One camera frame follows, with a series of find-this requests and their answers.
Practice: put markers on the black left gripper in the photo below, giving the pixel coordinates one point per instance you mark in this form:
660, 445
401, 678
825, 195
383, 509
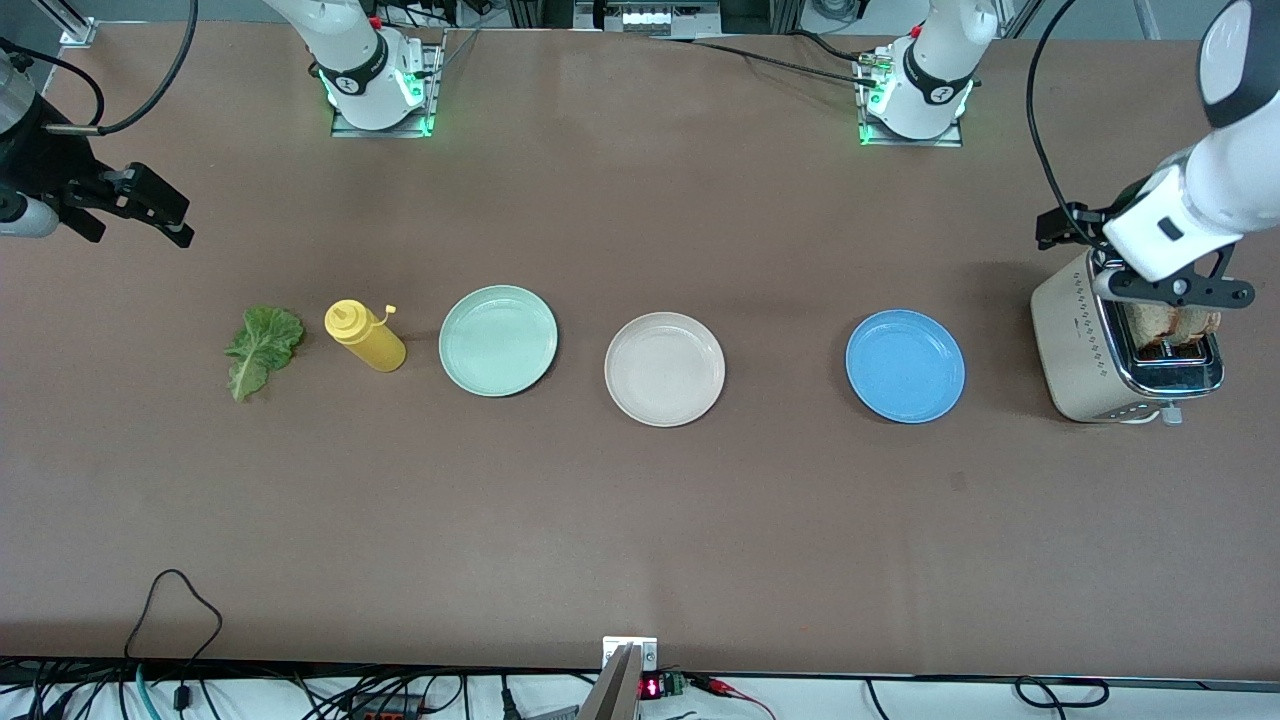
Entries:
1083, 224

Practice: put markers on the aluminium profile bar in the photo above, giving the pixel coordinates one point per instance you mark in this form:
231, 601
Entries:
612, 695

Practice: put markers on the beige plate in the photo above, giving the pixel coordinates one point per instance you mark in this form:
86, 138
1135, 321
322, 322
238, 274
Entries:
664, 370

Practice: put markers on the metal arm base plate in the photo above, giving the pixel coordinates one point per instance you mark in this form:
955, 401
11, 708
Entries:
380, 133
905, 143

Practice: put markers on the blue plate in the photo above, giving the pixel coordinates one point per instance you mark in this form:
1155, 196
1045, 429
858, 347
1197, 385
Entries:
905, 365

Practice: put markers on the small white bracket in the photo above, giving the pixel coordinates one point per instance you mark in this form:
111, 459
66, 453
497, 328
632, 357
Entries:
648, 655

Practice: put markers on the yellow squeeze bottle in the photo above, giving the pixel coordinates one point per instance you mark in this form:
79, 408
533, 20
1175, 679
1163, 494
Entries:
370, 345

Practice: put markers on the red digit display module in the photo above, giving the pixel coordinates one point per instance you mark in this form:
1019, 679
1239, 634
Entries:
651, 688

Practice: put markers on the beige chrome toaster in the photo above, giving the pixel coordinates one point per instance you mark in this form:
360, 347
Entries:
1070, 350

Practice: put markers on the lit control box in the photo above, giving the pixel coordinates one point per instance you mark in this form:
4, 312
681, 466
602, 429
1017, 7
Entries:
650, 20

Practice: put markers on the green lettuce leaf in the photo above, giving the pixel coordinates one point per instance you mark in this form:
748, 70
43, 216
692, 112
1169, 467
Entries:
262, 340

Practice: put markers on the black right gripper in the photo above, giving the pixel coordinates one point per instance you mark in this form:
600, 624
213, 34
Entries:
42, 172

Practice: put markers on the pale green plate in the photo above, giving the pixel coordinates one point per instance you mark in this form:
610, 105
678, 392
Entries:
498, 340

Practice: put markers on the aluminium frame post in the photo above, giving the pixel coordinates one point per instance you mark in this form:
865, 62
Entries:
1148, 18
1020, 15
75, 30

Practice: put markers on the toasted bread slice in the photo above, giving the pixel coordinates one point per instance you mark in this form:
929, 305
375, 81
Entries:
1150, 325
1200, 322

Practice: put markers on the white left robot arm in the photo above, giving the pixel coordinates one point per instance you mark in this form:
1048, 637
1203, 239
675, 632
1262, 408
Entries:
935, 60

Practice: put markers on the red clip lead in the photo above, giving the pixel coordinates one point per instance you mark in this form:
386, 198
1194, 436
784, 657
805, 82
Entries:
720, 685

